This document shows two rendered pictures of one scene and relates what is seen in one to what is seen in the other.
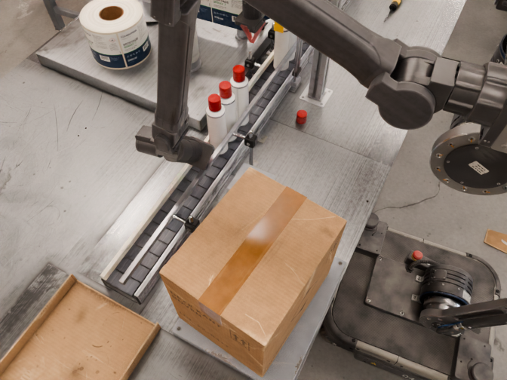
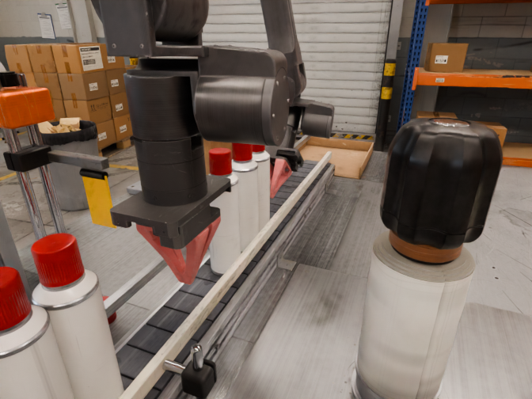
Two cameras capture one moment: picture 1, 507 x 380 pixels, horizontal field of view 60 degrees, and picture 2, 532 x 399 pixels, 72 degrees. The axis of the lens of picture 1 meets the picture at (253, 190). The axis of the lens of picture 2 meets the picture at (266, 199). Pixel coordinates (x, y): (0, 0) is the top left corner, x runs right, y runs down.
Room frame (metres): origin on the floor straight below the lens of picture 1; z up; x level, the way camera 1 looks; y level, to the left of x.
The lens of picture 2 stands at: (1.44, 0.05, 1.24)
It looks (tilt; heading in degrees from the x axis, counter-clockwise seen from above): 25 degrees down; 174
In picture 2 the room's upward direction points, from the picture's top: straight up
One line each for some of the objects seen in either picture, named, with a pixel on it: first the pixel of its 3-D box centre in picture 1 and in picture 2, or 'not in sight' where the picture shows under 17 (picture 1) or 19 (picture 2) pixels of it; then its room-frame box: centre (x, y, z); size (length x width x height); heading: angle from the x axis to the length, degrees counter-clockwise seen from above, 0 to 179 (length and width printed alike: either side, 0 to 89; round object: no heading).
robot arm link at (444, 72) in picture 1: (419, 92); not in sight; (0.48, -0.25, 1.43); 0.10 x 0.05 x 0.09; 68
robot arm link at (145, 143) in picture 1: (158, 138); (306, 106); (0.67, 0.22, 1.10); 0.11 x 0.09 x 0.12; 68
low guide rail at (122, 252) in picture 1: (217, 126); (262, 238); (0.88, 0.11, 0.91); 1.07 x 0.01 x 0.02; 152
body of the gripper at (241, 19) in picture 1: (252, 7); (173, 173); (1.13, 0.00, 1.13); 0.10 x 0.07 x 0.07; 152
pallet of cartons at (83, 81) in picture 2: not in sight; (89, 97); (-2.99, -1.52, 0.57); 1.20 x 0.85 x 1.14; 160
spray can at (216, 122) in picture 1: (216, 124); (256, 185); (0.82, 0.10, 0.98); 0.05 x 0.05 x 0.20
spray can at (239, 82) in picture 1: (239, 96); (223, 213); (0.93, 0.04, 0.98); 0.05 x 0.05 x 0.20
